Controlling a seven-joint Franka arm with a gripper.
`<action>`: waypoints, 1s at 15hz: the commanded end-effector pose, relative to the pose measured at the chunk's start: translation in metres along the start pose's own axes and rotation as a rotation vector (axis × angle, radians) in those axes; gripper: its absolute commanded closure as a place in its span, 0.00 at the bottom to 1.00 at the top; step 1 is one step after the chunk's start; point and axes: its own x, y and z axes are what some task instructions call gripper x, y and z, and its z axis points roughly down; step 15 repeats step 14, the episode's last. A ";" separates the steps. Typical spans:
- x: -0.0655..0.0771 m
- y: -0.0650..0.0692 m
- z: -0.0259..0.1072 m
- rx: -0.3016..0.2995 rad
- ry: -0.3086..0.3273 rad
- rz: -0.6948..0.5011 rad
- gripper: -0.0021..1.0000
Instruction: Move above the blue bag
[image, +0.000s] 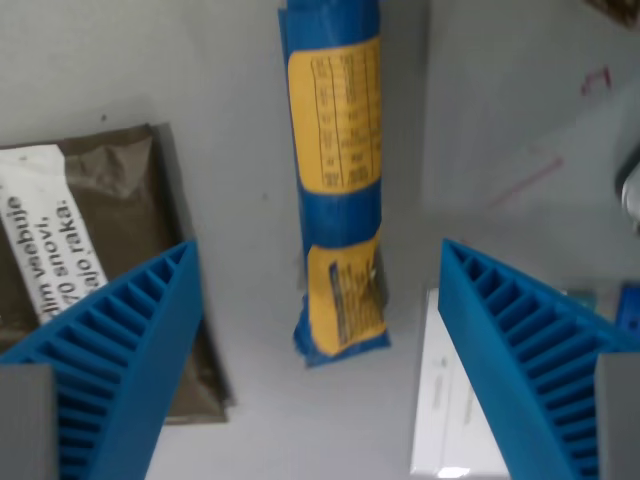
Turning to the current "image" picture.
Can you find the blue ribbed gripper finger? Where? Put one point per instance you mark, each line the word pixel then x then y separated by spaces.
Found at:
pixel 125 350
pixel 505 340

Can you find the blue bag with yellow label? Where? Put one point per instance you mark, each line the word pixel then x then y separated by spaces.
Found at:
pixel 335 150

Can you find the white name badge card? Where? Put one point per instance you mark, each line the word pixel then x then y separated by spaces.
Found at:
pixel 440 380

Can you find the brown tobacco pouch, white warning label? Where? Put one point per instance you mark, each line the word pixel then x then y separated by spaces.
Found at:
pixel 125 200

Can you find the shiny grey metal object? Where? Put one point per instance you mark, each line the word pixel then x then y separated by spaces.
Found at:
pixel 631 195

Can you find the brown textured object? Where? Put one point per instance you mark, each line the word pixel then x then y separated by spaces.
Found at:
pixel 617 10

